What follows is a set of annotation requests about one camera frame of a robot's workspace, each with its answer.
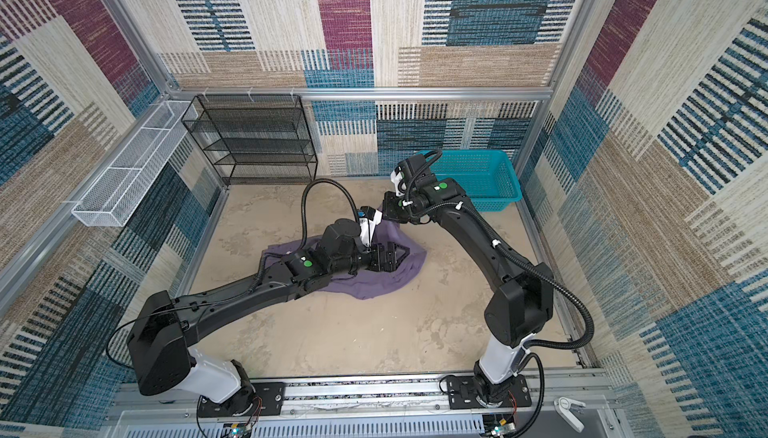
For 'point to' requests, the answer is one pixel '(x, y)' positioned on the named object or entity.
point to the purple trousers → (365, 285)
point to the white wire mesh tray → (108, 202)
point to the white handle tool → (563, 405)
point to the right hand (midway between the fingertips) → (383, 217)
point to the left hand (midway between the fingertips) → (399, 246)
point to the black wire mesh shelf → (255, 139)
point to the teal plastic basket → (486, 176)
